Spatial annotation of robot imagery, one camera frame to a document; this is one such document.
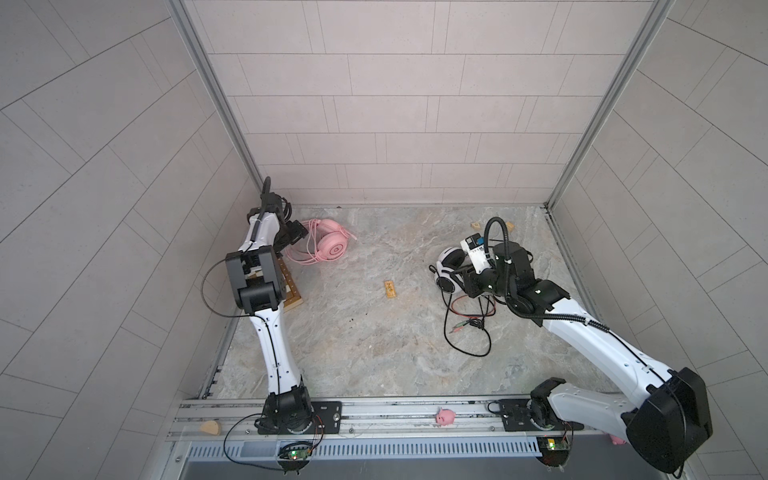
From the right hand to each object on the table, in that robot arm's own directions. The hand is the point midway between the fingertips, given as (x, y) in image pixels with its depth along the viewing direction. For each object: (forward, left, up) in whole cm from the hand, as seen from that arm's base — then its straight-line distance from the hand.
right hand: (454, 272), depth 78 cm
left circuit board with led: (-35, +40, -14) cm, 55 cm away
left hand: (+27, +48, -11) cm, 57 cm away
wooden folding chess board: (+3, +47, -13) cm, 49 cm away
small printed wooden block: (+5, +17, -16) cm, 24 cm away
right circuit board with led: (-38, -19, -19) cm, 46 cm away
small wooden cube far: (+28, -27, -15) cm, 42 cm away
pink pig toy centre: (-30, +6, -16) cm, 34 cm away
